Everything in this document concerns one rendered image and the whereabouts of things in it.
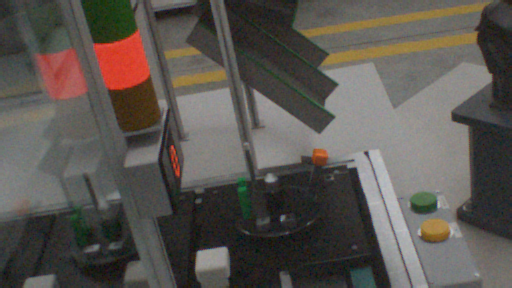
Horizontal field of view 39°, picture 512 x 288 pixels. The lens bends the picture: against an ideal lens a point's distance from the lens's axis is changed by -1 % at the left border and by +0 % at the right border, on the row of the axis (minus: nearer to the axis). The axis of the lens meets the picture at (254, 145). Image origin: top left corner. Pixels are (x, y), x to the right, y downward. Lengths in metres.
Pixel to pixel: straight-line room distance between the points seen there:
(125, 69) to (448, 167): 0.77
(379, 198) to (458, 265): 0.20
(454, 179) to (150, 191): 0.70
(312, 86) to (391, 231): 0.40
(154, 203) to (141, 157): 0.05
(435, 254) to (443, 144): 0.47
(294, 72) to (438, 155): 0.32
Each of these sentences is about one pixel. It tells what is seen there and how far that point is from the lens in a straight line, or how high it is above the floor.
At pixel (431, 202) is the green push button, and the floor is 0.97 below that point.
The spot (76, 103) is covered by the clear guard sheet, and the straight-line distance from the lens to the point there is 0.69.
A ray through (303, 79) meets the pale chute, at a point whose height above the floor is 1.04.
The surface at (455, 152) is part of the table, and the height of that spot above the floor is 0.86.
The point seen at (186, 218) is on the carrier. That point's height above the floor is 0.97.
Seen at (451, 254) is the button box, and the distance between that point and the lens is 1.00.
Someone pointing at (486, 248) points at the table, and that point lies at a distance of 1.17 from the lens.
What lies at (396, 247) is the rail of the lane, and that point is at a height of 0.95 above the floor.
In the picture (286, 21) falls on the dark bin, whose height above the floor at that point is 1.20.
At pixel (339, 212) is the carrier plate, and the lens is 1.08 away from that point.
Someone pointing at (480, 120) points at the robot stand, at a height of 1.06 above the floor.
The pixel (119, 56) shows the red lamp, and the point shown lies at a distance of 0.74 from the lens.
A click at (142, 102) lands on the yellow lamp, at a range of 0.76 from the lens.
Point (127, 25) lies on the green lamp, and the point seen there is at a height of 1.37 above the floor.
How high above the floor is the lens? 1.59
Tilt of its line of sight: 29 degrees down
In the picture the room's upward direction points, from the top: 12 degrees counter-clockwise
